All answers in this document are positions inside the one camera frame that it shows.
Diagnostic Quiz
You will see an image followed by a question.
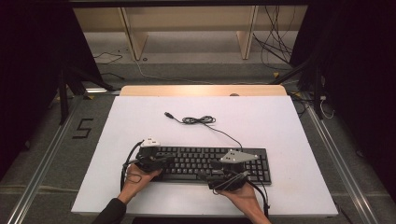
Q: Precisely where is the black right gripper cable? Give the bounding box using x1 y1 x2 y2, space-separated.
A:
212 170 271 219

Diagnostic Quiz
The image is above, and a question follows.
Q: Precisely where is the black metal stand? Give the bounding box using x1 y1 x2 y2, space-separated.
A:
268 55 325 121
56 65 116 126

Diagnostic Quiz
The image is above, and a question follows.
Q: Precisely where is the metal floor rail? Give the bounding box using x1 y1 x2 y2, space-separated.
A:
5 101 80 224
305 101 380 224

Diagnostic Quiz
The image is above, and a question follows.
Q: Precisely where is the light wooden desk frame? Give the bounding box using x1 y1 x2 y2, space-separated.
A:
73 5 309 62

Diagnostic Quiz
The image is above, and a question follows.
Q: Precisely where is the black keyboard cable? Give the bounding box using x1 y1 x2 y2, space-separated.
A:
163 111 244 149

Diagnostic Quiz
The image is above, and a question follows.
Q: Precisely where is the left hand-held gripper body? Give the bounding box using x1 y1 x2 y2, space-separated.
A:
134 136 163 173

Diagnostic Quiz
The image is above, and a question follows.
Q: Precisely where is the white plug with cable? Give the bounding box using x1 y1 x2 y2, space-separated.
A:
318 95 336 120

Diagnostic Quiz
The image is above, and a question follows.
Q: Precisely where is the black computer keyboard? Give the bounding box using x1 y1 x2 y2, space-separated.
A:
145 146 272 186

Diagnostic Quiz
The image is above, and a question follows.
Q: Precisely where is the person's left hand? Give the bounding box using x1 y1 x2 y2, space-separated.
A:
122 163 163 201

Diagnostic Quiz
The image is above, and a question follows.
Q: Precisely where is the person's right hand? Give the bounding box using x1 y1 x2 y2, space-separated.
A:
217 182 262 213

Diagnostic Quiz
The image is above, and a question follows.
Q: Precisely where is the wooden table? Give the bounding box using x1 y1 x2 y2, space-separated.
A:
119 84 288 97

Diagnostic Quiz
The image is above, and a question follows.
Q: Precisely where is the bundle of black floor cables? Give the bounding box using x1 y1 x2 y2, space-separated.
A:
251 5 296 71

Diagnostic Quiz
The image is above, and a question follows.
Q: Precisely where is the thin black floor cable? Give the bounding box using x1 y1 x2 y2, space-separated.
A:
92 50 124 65

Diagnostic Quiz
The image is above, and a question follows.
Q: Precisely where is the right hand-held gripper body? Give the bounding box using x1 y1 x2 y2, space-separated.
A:
207 149 260 191

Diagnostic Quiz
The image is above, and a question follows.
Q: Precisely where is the white board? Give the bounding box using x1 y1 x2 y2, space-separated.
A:
70 95 339 217

